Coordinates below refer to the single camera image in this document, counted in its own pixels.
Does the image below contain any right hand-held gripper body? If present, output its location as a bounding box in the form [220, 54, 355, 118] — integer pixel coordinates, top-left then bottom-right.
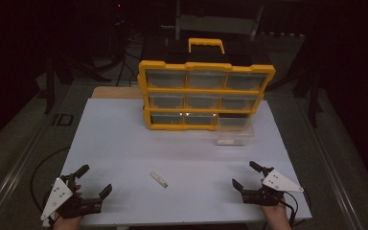
[241, 167, 305, 207]

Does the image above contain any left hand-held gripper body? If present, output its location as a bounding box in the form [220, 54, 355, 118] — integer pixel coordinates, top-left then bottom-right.
[40, 173, 104, 222]

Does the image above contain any clear plastic drawer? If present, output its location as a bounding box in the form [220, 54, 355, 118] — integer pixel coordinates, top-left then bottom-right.
[213, 115, 256, 148]

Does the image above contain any small white strip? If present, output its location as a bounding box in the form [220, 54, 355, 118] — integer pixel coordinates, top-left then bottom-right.
[149, 171, 170, 189]

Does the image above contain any yellow black drawer organizer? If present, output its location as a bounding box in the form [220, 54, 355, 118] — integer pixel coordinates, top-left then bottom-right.
[137, 37, 277, 132]

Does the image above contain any person's left hand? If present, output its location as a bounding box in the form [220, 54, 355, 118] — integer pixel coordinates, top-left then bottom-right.
[51, 183, 84, 230]

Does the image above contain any person's right hand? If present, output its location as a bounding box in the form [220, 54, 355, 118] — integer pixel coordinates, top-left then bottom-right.
[261, 198, 293, 230]

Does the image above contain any wooden board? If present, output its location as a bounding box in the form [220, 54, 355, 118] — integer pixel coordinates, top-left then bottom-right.
[90, 85, 146, 100]

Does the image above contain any dark metal stand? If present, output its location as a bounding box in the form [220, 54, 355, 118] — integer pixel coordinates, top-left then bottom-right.
[267, 32, 326, 129]
[42, 57, 113, 116]

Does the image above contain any black cable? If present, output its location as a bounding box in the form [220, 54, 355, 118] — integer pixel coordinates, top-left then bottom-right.
[29, 146, 72, 215]
[280, 191, 306, 227]

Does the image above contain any metal floor rail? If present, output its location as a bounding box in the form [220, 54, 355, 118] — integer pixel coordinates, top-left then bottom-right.
[0, 90, 70, 229]
[298, 97, 368, 230]

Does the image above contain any grey metal frame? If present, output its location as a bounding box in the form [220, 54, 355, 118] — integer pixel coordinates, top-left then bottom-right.
[160, 0, 266, 41]

